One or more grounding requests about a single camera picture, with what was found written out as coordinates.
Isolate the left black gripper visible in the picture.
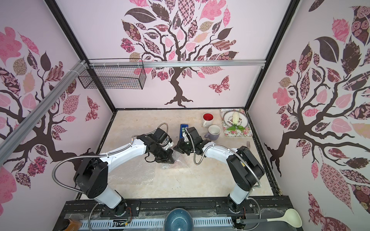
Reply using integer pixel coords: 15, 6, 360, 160
150, 143, 175, 164

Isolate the blue tape dispenser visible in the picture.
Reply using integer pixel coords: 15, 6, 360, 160
179, 124, 188, 142

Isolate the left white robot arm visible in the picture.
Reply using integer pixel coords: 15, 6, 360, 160
73, 128, 174, 217

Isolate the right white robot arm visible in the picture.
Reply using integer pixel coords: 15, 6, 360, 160
174, 127, 265, 213

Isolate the lavender mug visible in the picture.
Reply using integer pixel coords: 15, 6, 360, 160
204, 125, 221, 141

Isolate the white mug red interior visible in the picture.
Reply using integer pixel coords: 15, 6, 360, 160
202, 113, 214, 128

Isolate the white green toy vegetable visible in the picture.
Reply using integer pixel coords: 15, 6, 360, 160
226, 112, 245, 131

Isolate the white decorated plate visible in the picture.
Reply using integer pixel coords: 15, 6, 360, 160
222, 110, 249, 129

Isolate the blue ceramic bowl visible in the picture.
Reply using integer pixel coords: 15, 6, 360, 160
163, 208, 194, 231

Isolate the left metal flex conduit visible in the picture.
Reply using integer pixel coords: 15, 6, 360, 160
51, 122, 169, 194

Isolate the brown jar black lid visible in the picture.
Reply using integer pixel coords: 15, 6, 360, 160
58, 218, 82, 231

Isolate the white slotted cable duct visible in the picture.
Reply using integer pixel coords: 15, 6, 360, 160
90, 217, 233, 231

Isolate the black wire basket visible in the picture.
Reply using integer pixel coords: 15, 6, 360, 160
79, 58, 146, 90

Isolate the rear aluminium frame bar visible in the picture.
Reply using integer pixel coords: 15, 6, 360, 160
89, 59, 266, 68

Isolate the aluminium frame bar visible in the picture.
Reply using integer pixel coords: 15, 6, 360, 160
89, 59, 266, 68
1, 60, 88, 165

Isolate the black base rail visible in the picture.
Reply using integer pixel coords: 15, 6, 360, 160
53, 196, 295, 231

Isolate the cream ladle grey handle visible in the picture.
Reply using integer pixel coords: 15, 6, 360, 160
238, 208, 303, 228

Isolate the left aluminium frame bar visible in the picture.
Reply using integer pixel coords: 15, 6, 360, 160
1, 60, 88, 165

